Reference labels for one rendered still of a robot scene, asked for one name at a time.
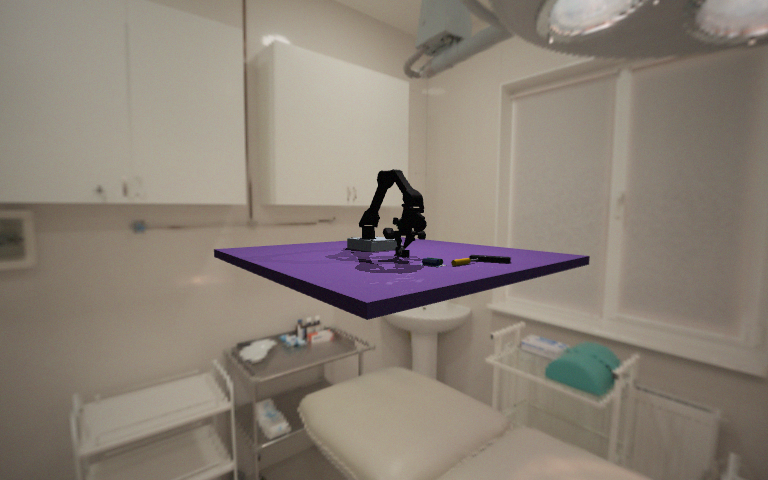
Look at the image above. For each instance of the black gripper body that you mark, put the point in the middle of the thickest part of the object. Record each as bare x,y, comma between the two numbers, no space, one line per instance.
405,229

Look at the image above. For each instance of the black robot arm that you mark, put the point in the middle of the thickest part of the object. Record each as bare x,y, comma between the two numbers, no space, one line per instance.
411,197

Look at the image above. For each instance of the yellow-handled screwdriver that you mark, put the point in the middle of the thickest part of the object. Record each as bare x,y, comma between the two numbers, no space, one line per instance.
462,261

